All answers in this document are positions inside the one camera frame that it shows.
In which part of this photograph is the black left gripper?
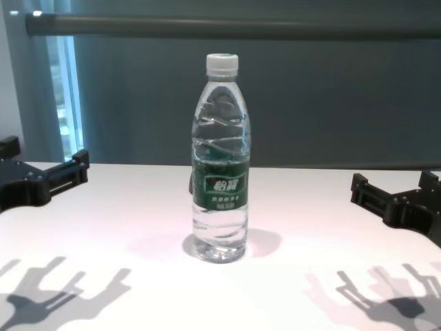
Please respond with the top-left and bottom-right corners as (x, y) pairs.
(0, 136), (90, 212)

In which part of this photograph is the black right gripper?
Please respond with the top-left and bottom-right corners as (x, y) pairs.
(350, 170), (441, 249)

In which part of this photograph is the clear green-label water bottle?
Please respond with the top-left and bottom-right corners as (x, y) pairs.
(190, 52), (252, 265)

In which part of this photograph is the dark grey horizontal bar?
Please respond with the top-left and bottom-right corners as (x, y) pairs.
(24, 12), (441, 37)

